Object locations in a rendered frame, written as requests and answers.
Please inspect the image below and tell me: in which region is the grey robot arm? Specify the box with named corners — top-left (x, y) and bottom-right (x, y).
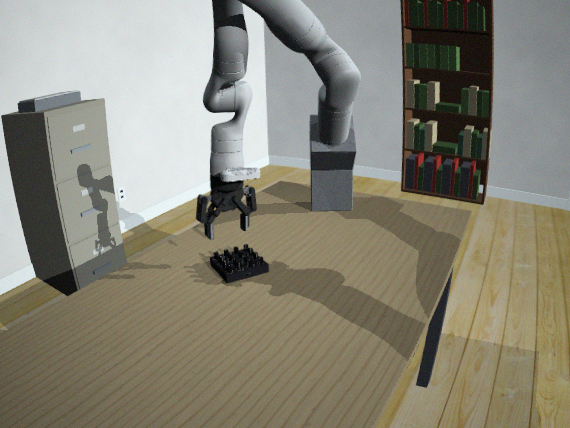
top-left (203, 0), bottom-right (361, 182)

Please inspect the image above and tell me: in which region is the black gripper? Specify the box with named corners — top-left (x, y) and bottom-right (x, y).
top-left (196, 174), bottom-right (257, 240)

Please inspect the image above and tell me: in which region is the black knob box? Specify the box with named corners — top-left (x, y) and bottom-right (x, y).
top-left (210, 244), bottom-right (269, 283)

